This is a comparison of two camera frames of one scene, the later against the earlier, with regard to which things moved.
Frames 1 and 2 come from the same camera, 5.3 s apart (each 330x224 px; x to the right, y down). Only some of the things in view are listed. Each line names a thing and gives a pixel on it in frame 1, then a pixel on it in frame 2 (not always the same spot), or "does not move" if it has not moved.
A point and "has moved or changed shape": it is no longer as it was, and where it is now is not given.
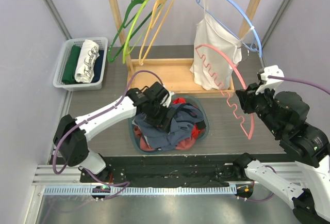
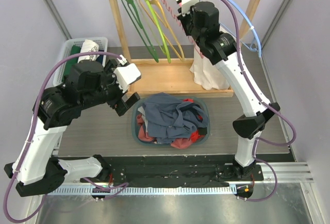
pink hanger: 231,59 -> 163,2
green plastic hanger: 131,4 -> 148,43
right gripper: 247,101 -> 186,22
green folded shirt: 69,71 does not move
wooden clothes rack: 174,75 does not move
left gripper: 162,122 -> 122,106
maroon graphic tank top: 184,144 -> 179,143
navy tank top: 186,117 does not move
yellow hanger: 162,8 has moved or changed shape
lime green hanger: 133,26 -> 154,19
